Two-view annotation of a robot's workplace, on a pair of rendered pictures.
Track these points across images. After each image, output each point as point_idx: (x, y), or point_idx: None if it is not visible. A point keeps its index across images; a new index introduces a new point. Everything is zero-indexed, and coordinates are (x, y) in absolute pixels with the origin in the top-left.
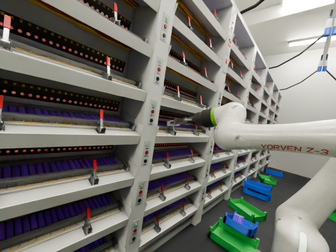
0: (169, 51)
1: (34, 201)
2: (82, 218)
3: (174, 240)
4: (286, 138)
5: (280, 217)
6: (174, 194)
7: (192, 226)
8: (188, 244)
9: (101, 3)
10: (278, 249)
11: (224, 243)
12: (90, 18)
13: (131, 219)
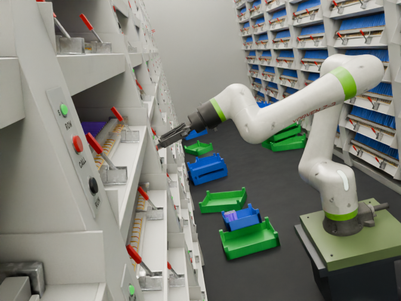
0: (127, 45)
1: None
2: None
3: (207, 297)
4: (309, 106)
5: (315, 172)
6: (187, 241)
7: (203, 267)
8: (222, 284)
9: None
10: (331, 194)
11: (247, 249)
12: (109, 67)
13: (200, 298)
